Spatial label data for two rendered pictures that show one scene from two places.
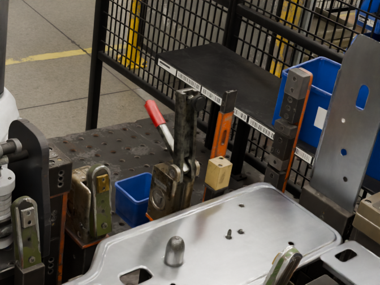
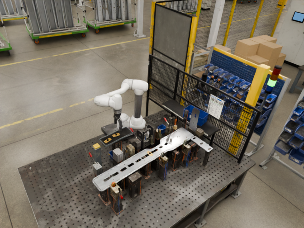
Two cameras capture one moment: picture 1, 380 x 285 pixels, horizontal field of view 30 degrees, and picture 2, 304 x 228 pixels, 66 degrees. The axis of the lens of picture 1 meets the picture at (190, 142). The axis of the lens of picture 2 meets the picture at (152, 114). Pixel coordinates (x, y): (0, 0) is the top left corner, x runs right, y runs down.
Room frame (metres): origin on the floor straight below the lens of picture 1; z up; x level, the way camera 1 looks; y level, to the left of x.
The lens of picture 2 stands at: (-1.21, 0.22, 2.98)
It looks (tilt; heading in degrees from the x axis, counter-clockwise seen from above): 37 degrees down; 1
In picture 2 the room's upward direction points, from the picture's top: 4 degrees clockwise
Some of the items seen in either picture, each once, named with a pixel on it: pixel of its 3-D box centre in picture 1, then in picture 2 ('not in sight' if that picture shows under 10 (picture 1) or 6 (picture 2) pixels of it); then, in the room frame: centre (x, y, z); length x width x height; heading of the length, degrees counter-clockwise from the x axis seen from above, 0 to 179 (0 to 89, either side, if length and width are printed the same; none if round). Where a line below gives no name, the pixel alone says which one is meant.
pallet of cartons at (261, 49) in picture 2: not in sight; (258, 61); (4.91, -2.46, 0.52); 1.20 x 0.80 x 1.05; 127
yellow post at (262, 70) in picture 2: not in sight; (237, 137); (1.11, -0.88, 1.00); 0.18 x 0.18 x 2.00; 44
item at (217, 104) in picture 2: not in sight; (215, 106); (1.33, -0.56, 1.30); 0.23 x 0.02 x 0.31; 44
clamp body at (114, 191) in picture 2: not in sight; (116, 199); (0.14, 0.53, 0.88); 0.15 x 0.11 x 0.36; 44
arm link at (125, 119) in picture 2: not in sight; (123, 121); (1.34, 0.65, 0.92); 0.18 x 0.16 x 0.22; 88
